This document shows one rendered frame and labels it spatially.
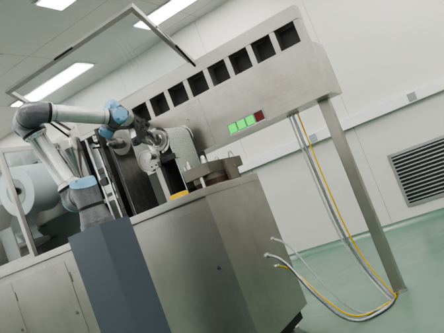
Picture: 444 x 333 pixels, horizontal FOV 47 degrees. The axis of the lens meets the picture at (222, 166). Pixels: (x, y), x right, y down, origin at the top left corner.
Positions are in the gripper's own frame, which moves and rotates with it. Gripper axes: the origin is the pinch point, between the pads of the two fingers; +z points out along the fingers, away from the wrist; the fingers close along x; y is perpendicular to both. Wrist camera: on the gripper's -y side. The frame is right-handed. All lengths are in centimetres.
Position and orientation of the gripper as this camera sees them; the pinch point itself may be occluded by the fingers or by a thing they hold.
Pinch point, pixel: (154, 145)
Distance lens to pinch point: 281.0
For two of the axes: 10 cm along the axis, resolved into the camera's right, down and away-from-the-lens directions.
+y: 0.2, -7.8, 6.2
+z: 5.8, 5.2, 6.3
